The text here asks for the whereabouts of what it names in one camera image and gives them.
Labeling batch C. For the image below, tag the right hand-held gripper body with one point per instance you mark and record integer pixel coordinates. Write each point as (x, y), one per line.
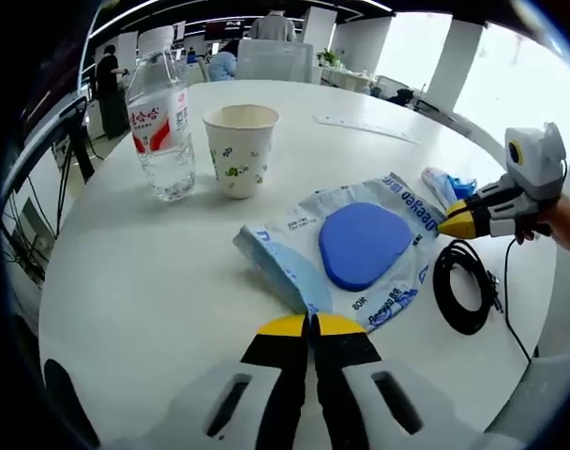
(540, 164)

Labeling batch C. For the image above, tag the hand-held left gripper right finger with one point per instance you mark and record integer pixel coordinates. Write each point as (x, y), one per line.
(346, 375)

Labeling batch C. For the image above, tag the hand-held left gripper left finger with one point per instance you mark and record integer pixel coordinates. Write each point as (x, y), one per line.
(285, 375)

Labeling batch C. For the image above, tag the blue plastic tissue packet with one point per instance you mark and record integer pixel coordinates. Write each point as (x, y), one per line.
(446, 185)

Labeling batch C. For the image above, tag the wet wipes pack blue lid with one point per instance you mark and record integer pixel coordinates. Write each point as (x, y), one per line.
(364, 244)

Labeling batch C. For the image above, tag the white paper cup green print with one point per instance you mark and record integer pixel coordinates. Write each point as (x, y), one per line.
(240, 154)

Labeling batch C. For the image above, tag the clear plastic water bottle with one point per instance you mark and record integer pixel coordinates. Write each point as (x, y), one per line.
(160, 140)

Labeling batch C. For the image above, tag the person's right hand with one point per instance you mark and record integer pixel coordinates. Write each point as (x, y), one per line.
(545, 222)

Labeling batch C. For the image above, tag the grey mesh chair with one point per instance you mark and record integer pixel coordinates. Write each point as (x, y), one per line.
(543, 408)

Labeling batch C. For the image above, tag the potted green plant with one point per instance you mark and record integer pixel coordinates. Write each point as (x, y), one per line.
(328, 57)

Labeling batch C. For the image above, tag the white office chair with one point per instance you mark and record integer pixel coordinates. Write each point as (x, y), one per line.
(273, 61)

